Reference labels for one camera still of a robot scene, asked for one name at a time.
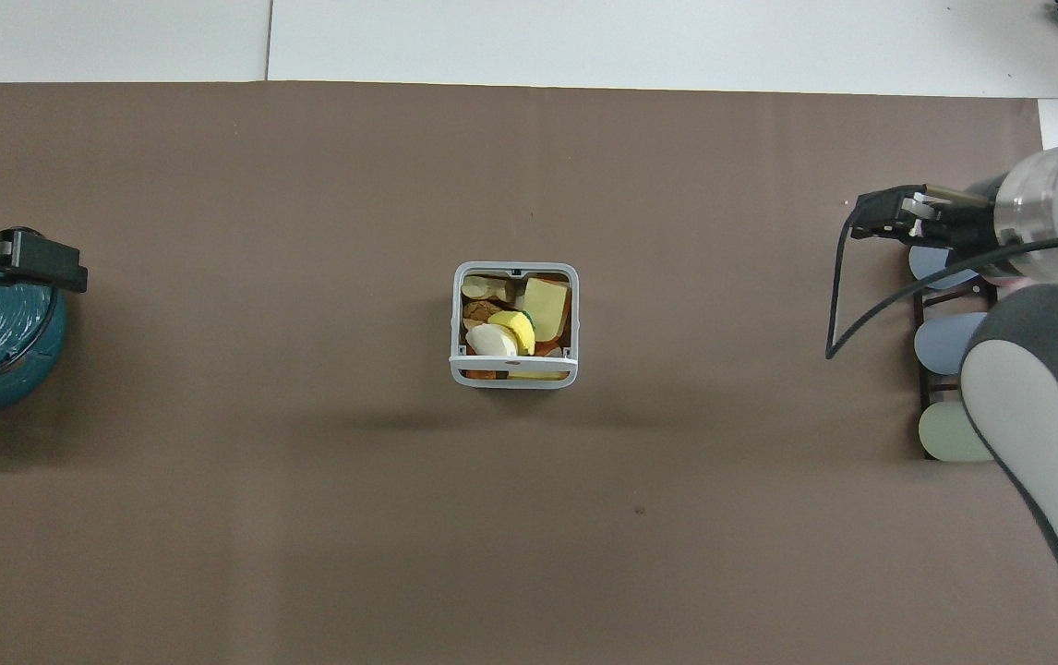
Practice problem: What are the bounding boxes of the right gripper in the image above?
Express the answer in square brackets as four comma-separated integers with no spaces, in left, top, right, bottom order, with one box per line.
[939,179,1003,274]

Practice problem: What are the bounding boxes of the blue plate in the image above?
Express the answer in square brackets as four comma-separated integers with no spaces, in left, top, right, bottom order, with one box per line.
[914,311,992,376]
[908,244,984,291]

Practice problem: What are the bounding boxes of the black plate rack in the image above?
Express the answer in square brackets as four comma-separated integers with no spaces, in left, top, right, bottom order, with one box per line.
[907,242,1003,462]

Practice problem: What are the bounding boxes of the green plate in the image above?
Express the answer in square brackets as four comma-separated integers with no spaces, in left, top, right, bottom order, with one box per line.
[918,400,997,464]

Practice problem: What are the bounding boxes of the pale yellow cheese block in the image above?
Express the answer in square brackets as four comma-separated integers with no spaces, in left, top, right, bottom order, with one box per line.
[523,276,572,340]

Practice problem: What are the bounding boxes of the yellow lemon wedge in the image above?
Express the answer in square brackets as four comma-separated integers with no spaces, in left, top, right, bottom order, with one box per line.
[488,310,538,357]

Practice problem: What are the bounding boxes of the beige bread slice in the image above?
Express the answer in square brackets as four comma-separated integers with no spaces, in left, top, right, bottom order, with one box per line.
[461,274,517,302]

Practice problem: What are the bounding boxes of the white round food piece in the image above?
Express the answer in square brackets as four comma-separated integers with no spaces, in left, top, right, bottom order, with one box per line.
[465,322,520,357]

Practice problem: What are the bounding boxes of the grey plastic basket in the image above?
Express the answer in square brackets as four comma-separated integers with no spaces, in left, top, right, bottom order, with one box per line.
[450,261,580,390]

